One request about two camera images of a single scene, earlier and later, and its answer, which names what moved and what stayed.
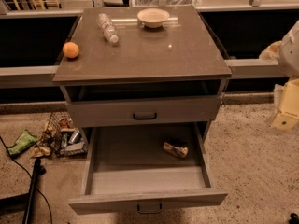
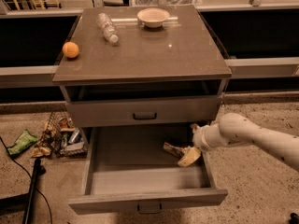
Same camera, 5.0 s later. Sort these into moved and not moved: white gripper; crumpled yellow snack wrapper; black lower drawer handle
Moved: white gripper
Not moved: crumpled yellow snack wrapper; black lower drawer handle
